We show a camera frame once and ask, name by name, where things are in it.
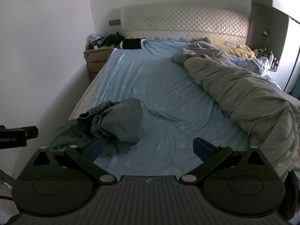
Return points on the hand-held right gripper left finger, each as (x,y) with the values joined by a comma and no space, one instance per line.
(93,148)

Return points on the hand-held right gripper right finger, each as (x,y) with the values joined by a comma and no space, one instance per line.
(202,148)

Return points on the dark grey garment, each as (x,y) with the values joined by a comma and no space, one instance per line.
(124,121)

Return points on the grey duvet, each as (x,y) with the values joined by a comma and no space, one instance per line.
(246,98)

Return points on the wooden nightstand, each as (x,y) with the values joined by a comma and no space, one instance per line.
(96,61)

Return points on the blue patterned pillow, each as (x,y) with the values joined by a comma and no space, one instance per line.
(255,63)

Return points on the dark cloth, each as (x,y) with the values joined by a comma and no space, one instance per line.
(293,192)

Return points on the yellow pillow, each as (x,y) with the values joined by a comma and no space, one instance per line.
(239,50)

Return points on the small white paper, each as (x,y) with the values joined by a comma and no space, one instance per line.
(230,44)

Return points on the dark bundle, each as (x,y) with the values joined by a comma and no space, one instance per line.
(112,39)

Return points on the crumpled plastic bag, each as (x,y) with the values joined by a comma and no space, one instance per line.
(93,38)

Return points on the black striped folded garment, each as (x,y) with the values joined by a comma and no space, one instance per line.
(132,44)

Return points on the red bottle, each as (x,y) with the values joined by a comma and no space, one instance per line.
(275,64)

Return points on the white bottle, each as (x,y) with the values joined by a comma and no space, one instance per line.
(271,58)

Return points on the row of small bottles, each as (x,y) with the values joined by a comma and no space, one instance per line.
(261,51)

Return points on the white quilted headboard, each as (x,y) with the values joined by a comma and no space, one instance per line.
(182,21)

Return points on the grey cabinet panel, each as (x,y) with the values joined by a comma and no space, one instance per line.
(269,16)

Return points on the grey wall outlet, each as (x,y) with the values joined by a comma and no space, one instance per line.
(114,22)

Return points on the small wall switch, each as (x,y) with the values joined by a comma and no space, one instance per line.
(265,32)

